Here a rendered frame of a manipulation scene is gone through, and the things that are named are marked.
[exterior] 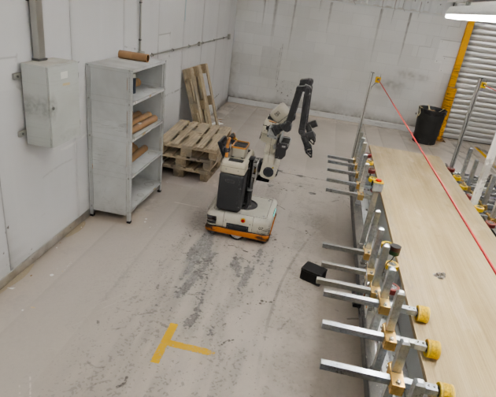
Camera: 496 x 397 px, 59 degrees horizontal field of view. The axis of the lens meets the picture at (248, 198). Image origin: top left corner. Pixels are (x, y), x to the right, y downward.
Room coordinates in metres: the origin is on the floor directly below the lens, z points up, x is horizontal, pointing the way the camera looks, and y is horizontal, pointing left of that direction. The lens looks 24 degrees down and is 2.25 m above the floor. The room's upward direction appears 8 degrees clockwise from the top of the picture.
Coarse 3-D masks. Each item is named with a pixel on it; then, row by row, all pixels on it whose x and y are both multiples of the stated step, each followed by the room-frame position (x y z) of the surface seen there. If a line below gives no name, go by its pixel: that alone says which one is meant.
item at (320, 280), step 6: (318, 276) 2.12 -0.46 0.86; (318, 282) 2.09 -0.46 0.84; (324, 282) 2.09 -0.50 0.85; (330, 282) 2.08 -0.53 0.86; (336, 282) 2.09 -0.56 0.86; (342, 282) 2.09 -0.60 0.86; (342, 288) 2.07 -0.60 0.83; (348, 288) 2.07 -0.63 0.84; (354, 288) 2.06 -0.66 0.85; (360, 288) 2.06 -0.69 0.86; (366, 288) 2.06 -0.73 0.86
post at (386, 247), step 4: (384, 244) 2.10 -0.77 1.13; (388, 244) 2.10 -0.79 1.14; (384, 248) 2.09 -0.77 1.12; (388, 248) 2.08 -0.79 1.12; (380, 252) 2.12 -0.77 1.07; (384, 252) 2.09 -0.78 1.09; (388, 252) 2.08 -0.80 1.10; (380, 256) 2.09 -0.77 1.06; (384, 256) 2.09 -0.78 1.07; (380, 260) 2.09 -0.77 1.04; (384, 260) 2.09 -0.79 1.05; (380, 264) 2.09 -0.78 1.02; (384, 264) 2.08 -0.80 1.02; (376, 268) 2.10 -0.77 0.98; (380, 268) 2.09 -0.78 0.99; (376, 272) 2.09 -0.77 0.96; (380, 272) 2.09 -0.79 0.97; (376, 276) 2.09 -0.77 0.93; (380, 276) 2.08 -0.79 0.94; (372, 280) 2.11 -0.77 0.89; (376, 280) 2.09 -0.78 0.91; (372, 284) 2.09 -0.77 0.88; (376, 284) 2.09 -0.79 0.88; (368, 296) 2.09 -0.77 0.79
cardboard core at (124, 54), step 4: (120, 52) 4.50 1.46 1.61; (124, 52) 4.50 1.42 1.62; (128, 52) 4.50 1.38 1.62; (132, 52) 4.50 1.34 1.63; (136, 52) 4.52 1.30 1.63; (120, 56) 4.50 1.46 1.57; (124, 56) 4.49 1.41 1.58; (128, 56) 4.48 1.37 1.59; (132, 56) 4.48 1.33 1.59; (136, 56) 4.47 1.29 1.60; (140, 56) 4.47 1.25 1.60; (144, 56) 4.47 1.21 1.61; (148, 56) 4.52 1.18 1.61; (136, 60) 4.49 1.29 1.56; (140, 60) 4.47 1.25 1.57; (144, 60) 4.47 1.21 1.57; (148, 60) 4.52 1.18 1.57
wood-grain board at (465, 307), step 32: (384, 160) 4.40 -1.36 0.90; (416, 160) 4.55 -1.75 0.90; (384, 192) 3.47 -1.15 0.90; (416, 192) 3.58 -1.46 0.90; (416, 224) 2.91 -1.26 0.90; (448, 224) 2.99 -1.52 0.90; (480, 224) 3.07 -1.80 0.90; (416, 256) 2.44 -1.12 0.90; (448, 256) 2.50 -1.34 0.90; (480, 256) 2.56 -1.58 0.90; (416, 288) 2.07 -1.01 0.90; (448, 288) 2.11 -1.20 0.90; (480, 288) 2.16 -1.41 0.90; (448, 320) 1.82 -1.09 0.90; (480, 320) 1.86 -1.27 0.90; (448, 352) 1.58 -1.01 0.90; (480, 352) 1.61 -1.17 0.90; (480, 384) 1.41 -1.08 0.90
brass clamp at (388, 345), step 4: (384, 324) 1.63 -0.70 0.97; (384, 328) 1.60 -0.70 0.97; (384, 332) 1.57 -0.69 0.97; (388, 332) 1.58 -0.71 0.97; (392, 332) 1.58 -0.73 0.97; (384, 336) 1.56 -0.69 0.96; (388, 336) 1.55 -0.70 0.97; (392, 336) 1.55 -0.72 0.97; (384, 340) 1.54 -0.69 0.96; (388, 340) 1.52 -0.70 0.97; (396, 340) 1.53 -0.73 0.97; (384, 344) 1.52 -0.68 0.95; (388, 344) 1.52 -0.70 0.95; (392, 344) 1.52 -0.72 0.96; (396, 344) 1.52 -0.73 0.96; (384, 348) 1.52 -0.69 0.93; (388, 348) 1.52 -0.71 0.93; (392, 348) 1.52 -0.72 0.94
